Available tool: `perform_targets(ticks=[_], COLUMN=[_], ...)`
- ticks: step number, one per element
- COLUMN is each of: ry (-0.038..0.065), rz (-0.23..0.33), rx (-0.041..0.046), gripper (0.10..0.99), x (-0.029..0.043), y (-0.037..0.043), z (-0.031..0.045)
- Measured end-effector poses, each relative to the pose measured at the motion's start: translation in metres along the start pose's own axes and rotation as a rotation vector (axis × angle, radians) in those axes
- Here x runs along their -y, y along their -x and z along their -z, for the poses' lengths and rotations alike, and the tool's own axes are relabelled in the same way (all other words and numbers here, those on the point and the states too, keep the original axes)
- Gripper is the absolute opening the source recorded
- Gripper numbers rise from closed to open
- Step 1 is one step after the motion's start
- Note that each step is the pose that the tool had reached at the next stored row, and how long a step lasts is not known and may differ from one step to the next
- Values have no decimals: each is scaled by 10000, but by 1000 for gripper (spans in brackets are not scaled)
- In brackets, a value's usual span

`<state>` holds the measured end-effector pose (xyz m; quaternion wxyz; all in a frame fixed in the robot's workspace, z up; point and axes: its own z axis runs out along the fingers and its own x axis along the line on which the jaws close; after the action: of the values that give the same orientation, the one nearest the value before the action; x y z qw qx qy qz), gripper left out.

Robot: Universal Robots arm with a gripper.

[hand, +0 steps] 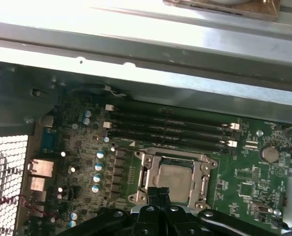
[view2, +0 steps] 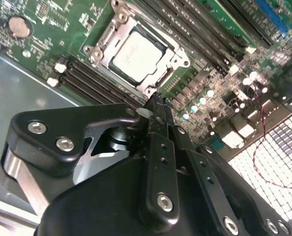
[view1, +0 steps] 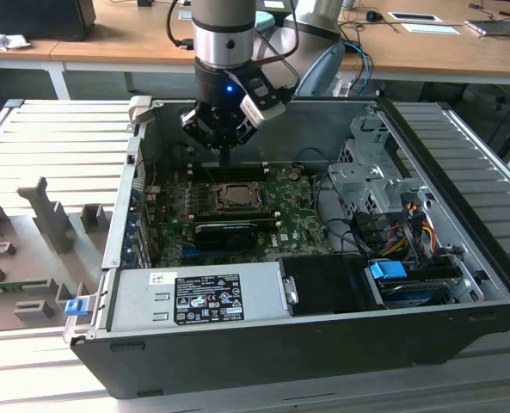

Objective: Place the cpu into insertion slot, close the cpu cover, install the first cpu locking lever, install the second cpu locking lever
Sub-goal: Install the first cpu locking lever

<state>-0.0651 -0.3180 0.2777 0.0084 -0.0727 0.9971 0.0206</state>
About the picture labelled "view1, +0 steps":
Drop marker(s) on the black computer mouse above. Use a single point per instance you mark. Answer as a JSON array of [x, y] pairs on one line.
[[374, 16]]

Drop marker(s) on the crumpled white paper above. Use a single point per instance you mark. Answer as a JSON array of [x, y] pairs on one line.
[[5, 39]]

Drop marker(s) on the beige plastic case latch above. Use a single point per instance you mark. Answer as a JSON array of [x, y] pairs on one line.
[[139, 109]]

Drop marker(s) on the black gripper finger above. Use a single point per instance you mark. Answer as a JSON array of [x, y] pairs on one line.
[[229, 157], [190, 122]]

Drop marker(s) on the dark flat laptop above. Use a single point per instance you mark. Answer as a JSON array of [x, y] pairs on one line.
[[493, 28]]

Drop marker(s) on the black RAM slot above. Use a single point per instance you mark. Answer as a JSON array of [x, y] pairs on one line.
[[237, 174], [263, 223], [237, 213]]

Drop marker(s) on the round coin battery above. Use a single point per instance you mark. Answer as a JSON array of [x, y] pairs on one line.
[[294, 174]]

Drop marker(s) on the black plastic shroud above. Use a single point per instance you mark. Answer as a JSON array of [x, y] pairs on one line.
[[319, 284]]

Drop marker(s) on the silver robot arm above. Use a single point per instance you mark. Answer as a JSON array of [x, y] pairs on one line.
[[222, 43]]

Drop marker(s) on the thin metal locking lever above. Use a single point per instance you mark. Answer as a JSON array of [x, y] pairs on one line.
[[210, 174]]

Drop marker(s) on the CPU silver plate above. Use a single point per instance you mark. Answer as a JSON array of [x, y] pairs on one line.
[[239, 193]]

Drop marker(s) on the small wooden desk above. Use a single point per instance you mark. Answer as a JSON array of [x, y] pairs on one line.
[[18, 53]]

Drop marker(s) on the blue plastic case latch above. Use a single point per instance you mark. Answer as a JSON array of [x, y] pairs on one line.
[[75, 308]]

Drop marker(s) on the long wooden desk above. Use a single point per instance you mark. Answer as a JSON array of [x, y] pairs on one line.
[[151, 38]]

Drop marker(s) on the green motherboard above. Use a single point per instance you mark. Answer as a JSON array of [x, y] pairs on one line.
[[297, 215]]

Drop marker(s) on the grey parts rack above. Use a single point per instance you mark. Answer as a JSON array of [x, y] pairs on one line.
[[31, 258]]

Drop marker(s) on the black graphics card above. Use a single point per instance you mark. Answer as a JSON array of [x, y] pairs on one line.
[[224, 236]]

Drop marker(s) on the hard disk in blue carrier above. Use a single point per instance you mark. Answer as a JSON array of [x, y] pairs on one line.
[[385, 272]]

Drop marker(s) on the white flat sheet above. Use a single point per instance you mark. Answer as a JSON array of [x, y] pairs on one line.
[[431, 28]]

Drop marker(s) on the black box on desk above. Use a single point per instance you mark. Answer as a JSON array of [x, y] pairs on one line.
[[35, 19]]

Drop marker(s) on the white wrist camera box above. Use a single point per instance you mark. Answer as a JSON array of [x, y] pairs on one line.
[[263, 112]]

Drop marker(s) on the blue expansion slot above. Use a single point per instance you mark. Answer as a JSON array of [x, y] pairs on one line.
[[190, 251]]

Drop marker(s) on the black PC case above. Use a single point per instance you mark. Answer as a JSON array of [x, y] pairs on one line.
[[280, 357]]

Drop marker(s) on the silver metal drive cage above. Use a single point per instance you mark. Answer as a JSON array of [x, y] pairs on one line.
[[353, 180]]

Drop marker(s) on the silver power supply unit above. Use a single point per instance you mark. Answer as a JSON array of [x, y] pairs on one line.
[[138, 301]]

